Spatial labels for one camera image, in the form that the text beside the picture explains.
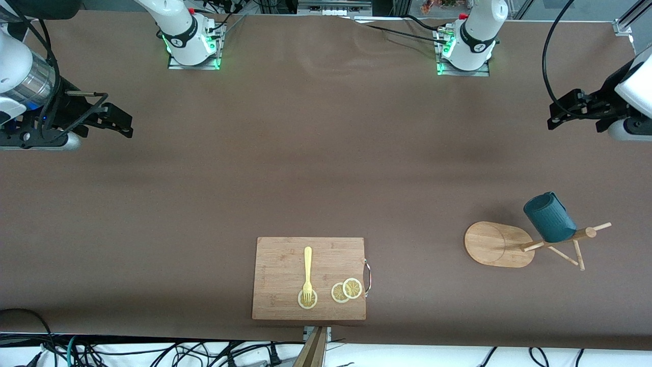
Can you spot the wooden post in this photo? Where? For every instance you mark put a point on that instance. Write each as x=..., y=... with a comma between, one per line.
x=311, y=354

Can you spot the wooden cup rack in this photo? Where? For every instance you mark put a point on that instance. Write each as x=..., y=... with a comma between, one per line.
x=494, y=244

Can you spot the black power plug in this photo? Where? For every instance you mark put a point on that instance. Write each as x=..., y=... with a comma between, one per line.
x=275, y=357

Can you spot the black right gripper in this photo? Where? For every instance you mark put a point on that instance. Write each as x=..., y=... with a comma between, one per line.
x=65, y=110

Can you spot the metal bracket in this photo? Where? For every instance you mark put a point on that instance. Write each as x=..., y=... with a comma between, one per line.
x=306, y=332

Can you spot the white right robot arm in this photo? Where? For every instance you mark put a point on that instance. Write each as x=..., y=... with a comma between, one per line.
x=10, y=66

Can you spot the yellow plastic fork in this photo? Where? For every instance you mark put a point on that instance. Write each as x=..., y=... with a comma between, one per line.
x=307, y=265

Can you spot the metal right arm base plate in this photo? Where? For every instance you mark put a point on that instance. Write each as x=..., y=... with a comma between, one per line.
x=193, y=67

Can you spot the bamboo cutting board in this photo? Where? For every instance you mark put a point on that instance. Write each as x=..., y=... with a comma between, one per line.
x=280, y=265

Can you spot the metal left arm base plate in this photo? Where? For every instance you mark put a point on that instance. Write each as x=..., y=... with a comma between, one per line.
x=463, y=73

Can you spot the grey box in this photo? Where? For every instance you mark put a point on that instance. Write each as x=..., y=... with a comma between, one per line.
x=333, y=7

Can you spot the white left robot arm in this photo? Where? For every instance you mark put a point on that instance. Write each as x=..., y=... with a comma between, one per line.
x=476, y=35

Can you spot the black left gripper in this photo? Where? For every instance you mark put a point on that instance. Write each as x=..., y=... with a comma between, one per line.
x=602, y=103

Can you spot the lemon slice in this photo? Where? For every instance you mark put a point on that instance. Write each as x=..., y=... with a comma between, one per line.
x=352, y=288
x=301, y=305
x=336, y=294

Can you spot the aluminium frame profile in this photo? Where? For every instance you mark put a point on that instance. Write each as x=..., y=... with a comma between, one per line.
x=622, y=25

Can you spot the orange red small objects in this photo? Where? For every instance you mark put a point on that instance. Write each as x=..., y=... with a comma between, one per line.
x=438, y=5

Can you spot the teal cup yellow inside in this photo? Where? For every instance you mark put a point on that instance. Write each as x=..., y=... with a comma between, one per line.
x=550, y=219

